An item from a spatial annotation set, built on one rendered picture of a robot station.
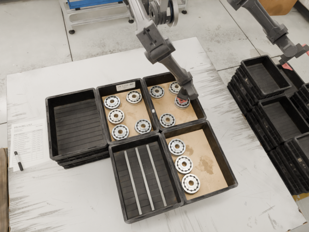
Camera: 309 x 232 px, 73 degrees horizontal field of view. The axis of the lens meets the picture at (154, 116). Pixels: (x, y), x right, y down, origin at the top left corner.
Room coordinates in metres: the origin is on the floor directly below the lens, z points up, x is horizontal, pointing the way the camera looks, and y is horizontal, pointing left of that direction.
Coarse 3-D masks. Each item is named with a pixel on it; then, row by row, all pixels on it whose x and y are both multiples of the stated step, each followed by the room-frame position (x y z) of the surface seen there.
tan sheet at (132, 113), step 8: (104, 96) 0.74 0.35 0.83; (120, 96) 0.75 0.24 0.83; (120, 104) 0.69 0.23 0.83; (128, 104) 0.70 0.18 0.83; (144, 104) 0.71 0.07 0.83; (128, 112) 0.64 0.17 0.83; (136, 112) 0.64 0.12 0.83; (144, 112) 0.65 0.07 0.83; (128, 120) 0.58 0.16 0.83; (136, 120) 0.59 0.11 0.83; (112, 128) 0.51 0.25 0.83; (128, 128) 0.52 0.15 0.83; (152, 128) 0.54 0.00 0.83
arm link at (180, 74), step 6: (168, 42) 0.61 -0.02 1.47; (174, 48) 0.62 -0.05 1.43; (144, 54) 0.58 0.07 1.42; (168, 54) 0.61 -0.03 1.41; (150, 60) 0.57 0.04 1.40; (156, 60) 0.59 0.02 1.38; (162, 60) 0.59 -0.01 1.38; (168, 60) 0.61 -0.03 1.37; (174, 60) 0.65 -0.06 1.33; (168, 66) 0.62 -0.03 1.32; (174, 66) 0.64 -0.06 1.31; (174, 72) 0.65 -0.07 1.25; (180, 72) 0.67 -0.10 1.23; (186, 72) 0.74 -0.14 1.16; (180, 78) 0.69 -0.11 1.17; (186, 78) 0.71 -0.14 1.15; (180, 84) 0.70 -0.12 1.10
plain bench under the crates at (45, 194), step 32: (64, 64) 1.07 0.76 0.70; (96, 64) 1.11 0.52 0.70; (128, 64) 1.15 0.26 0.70; (160, 64) 1.19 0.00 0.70; (192, 64) 1.23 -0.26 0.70; (32, 96) 0.74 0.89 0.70; (224, 96) 0.95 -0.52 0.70; (224, 128) 0.67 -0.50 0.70; (256, 160) 0.47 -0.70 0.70; (32, 192) 0.11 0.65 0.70; (64, 192) 0.13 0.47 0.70; (96, 192) 0.15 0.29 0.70; (224, 192) 0.24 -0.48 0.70; (256, 192) 0.26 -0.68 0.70; (288, 192) 0.28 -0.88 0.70; (32, 224) -0.05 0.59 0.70; (64, 224) -0.03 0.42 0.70; (96, 224) -0.01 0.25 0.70; (128, 224) 0.01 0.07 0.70; (160, 224) 0.02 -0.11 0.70; (192, 224) 0.04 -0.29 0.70; (224, 224) 0.06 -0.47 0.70; (256, 224) 0.08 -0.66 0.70; (288, 224) 0.10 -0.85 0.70
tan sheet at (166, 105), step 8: (168, 96) 0.80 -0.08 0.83; (160, 104) 0.72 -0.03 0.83; (168, 104) 0.73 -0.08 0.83; (160, 112) 0.67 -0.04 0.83; (168, 112) 0.67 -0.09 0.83; (176, 112) 0.68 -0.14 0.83; (184, 112) 0.69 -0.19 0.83; (192, 112) 0.69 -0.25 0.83; (176, 120) 0.62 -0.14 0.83; (184, 120) 0.63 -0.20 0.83; (192, 120) 0.64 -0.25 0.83
